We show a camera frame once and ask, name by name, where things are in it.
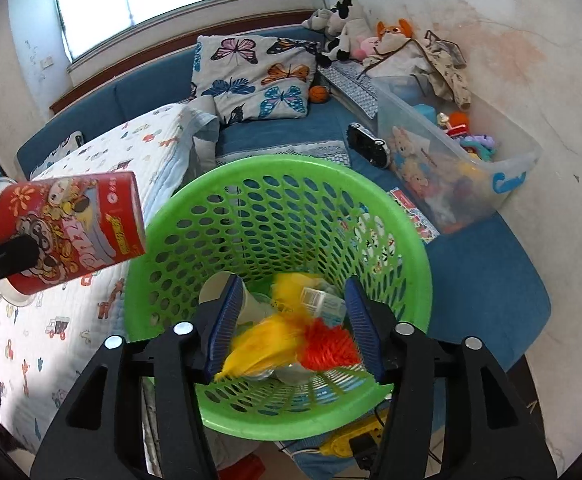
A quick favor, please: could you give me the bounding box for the red foam net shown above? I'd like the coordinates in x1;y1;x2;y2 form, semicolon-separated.
298;321;364;371

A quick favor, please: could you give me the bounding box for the green plastic basket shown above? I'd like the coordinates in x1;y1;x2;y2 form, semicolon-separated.
123;155;433;442

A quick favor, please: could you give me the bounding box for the purple toy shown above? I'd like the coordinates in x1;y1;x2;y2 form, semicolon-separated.
458;132;499;161

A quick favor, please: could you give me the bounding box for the red printed snack cup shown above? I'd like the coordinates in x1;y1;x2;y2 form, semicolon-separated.
0;171;148;297

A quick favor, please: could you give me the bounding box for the clear plastic storage box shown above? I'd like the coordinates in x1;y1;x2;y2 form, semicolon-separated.
371;76;542;235

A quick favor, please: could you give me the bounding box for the white paper cup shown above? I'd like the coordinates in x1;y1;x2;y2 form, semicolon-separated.
198;271;272;331

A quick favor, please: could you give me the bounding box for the black white cow plush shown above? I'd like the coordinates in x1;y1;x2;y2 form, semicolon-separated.
318;0;372;63

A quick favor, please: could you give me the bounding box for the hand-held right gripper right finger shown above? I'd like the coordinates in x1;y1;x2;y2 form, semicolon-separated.
343;275;557;480

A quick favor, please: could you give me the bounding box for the beige patterned cloth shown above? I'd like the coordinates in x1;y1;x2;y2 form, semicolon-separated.
361;30;472;111

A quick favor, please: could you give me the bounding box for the cartoon printed blanket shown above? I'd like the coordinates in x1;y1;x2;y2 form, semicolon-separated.
0;104;219;456

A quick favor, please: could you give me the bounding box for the butterfly print pillow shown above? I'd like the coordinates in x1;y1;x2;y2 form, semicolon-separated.
191;35;319;128

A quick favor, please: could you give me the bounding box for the grey patterned cushion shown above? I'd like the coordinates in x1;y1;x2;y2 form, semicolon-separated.
318;60;382;118

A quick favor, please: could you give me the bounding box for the yellow snack packet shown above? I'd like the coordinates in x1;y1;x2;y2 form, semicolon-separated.
221;272;317;378

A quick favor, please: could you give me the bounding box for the grey plush toy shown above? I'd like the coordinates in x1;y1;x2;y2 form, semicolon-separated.
302;8;334;36

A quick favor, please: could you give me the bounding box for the orange fox plush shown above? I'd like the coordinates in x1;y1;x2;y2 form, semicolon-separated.
375;19;414;43

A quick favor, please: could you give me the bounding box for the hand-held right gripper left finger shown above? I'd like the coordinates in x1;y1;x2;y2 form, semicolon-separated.
30;274;246;480

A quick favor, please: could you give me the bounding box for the clear plastic bowl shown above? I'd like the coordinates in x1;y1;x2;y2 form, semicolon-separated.
266;360;322;387

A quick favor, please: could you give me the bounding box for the pink plush toy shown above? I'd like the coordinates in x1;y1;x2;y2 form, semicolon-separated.
353;36;379;61

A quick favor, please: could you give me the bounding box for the red toy figure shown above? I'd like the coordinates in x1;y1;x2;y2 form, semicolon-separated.
436;112;472;138

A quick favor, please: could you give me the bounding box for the brown wooden window ledge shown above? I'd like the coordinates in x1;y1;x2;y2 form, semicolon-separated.
50;9;322;113

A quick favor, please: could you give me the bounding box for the blue sofa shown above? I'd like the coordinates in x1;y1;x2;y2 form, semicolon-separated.
16;27;552;480

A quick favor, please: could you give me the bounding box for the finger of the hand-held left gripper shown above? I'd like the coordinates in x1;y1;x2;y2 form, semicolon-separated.
0;235;39;301

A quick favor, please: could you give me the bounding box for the black handheld device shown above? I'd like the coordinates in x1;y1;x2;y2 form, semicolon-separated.
346;122;391;170

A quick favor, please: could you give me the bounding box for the red picture card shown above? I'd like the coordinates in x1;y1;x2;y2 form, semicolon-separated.
388;187;439;245

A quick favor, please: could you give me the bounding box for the yellow power strip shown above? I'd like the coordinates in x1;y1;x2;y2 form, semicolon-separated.
321;420;387;458

